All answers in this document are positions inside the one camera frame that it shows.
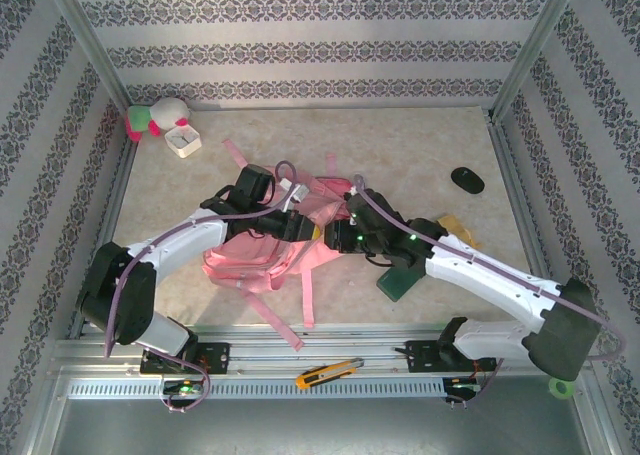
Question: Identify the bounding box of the dark green pencil case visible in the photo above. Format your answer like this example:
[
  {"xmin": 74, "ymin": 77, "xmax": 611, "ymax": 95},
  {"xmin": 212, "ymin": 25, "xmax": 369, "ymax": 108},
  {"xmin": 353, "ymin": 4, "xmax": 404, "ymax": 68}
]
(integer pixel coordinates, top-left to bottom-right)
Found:
[{"xmin": 376, "ymin": 267, "xmax": 426, "ymax": 303}]

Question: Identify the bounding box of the pink school backpack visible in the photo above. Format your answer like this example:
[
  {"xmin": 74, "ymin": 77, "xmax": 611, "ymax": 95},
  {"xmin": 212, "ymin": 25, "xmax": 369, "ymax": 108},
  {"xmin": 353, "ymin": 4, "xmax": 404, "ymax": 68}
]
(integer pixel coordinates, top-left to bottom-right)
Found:
[{"xmin": 201, "ymin": 138, "xmax": 371, "ymax": 352}]

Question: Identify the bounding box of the white square desk clock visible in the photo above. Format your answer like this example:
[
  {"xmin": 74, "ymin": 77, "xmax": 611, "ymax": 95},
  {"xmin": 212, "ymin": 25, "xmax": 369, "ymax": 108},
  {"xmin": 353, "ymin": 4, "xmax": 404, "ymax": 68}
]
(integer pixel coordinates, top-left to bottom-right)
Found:
[{"xmin": 163, "ymin": 126, "xmax": 203, "ymax": 160}]

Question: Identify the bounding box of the black computer mouse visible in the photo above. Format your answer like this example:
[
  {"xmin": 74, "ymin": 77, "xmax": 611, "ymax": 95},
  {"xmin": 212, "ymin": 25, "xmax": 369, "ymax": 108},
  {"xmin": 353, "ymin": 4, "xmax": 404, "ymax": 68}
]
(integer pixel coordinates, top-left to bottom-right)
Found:
[{"xmin": 450, "ymin": 167, "xmax": 486, "ymax": 195}]

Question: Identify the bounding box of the white green pink plush toy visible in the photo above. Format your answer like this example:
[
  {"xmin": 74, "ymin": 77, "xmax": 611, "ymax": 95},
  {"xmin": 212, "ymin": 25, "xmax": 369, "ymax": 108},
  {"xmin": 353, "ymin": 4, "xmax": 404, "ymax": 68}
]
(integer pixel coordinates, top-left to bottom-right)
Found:
[{"xmin": 124, "ymin": 97, "xmax": 192, "ymax": 143}]

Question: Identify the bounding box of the yellow utility knife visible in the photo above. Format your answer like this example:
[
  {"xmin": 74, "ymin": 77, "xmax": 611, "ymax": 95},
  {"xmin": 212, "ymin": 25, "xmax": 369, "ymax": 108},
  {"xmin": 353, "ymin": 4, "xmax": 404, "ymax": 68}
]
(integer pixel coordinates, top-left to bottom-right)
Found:
[{"xmin": 294, "ymin": 357, "xmax": 366, "ymax": 391}]

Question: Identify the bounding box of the right controller board green light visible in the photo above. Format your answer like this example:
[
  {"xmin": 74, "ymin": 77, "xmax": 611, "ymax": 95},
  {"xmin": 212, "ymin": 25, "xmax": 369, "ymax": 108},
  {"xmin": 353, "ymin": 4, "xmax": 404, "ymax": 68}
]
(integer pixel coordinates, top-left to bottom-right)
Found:
[{"xmin": 444, "ymin": 377, "xmax": 481, "ymax": 394}]

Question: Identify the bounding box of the controller board green light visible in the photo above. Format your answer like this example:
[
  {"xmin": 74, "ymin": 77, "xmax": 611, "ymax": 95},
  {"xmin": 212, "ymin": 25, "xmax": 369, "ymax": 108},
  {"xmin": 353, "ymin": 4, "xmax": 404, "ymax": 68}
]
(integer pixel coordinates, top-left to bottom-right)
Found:
[
  {"xmin": 162, "ymin": 380, "xmax": 206, "ymax": 397},
  {"xmin": 444, "ymin": 377, "xmax": 481, "ymax": 394}
]

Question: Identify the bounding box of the left controller board green light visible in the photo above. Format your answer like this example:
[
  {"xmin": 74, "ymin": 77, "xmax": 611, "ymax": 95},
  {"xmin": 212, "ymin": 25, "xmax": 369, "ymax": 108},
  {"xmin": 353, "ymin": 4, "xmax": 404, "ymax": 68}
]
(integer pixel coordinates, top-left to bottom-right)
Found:
[{"xmin": 162, "ymin": 380, "xmax": 206, "ymax": 397}]

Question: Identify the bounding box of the green tape roll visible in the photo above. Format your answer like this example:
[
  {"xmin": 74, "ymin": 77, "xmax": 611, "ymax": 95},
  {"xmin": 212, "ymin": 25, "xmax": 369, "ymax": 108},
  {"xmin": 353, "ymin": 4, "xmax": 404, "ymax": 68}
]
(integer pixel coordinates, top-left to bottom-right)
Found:
[{"xmin": 548, "ymin": 376, "xmax": 575, "ymax": 400}]

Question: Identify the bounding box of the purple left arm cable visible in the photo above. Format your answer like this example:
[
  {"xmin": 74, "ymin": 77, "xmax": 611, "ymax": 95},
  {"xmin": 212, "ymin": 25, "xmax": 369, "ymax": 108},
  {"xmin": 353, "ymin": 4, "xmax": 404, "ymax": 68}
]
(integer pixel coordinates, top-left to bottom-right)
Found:
[{"xmin": 103, "ymin": 160, "xmax": 301, "ymax": 415}]

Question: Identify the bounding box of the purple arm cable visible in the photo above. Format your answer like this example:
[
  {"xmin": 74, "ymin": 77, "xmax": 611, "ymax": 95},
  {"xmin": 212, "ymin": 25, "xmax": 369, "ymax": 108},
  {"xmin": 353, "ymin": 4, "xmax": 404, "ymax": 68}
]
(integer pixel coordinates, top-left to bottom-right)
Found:
[
  {"xmin": 103, "ymin": 160, "xmax": 301, "ymax": 415},
  {"xmin": 352, "ymin": 173, "xmax": 627, "ymax": 411}
]

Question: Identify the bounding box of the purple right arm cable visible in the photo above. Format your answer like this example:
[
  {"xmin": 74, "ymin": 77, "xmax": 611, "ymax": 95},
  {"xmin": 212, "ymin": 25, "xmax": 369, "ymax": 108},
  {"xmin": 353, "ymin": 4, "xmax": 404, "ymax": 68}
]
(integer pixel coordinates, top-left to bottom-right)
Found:
[{"xmin": 352, "ymin": 173, "xmax": 627, "ymax": 411}]

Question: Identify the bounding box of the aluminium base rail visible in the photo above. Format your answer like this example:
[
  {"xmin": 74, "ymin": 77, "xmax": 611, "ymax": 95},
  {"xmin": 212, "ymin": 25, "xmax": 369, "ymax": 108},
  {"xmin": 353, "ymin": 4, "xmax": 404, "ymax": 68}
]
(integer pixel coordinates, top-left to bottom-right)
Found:
[{"xmin": 49, "ymin": 324, "xmax": 591, "ymax": 376}]

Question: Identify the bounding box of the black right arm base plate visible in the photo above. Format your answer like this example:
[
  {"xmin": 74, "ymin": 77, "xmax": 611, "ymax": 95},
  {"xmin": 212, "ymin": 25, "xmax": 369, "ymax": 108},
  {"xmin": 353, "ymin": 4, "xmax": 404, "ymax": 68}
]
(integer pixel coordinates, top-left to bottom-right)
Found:
[{"xmin": 394, "ymin": 339, "xmax": 499, "ymax": 375}]

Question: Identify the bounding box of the aluminium side rail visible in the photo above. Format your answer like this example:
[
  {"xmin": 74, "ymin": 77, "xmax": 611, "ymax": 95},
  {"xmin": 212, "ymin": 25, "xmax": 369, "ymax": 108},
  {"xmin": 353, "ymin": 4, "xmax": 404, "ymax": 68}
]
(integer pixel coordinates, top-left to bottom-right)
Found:
[
  {"xmin": 484, "ymin": 107, "xmax": 569, "ymax": 334},
  {"xmin": 69, "ymin": 107, "xmax": 137, "ymax": 339}
]

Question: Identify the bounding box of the slotted grey cable duct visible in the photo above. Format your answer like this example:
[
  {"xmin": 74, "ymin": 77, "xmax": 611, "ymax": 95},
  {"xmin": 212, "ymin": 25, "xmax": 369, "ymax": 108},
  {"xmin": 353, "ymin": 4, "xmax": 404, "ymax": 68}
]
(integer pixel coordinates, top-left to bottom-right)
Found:
[{"xmin": 67, "ymin": 377, "xmax": 446, "ymax": 400}]

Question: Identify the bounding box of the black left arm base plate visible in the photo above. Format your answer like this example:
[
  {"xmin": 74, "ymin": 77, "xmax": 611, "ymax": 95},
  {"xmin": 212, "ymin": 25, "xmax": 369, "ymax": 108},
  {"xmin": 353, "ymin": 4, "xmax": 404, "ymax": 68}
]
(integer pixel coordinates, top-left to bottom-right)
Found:
[{"xmin": 139, "ymin": 342, "xmax": 231, "ymax": 376}]

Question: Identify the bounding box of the aluminium frame post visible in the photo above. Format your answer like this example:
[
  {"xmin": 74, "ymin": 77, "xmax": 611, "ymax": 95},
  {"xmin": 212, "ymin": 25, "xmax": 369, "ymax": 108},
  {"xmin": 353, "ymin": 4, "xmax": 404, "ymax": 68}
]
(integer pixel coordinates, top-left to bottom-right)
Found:
[
  {"xmin": 487, "ymin": 0, "xmax": 584, "ymax": 121},
  {"xmin": 42, "ymin": 0, "xmax": 134, "ymax": 121}
]

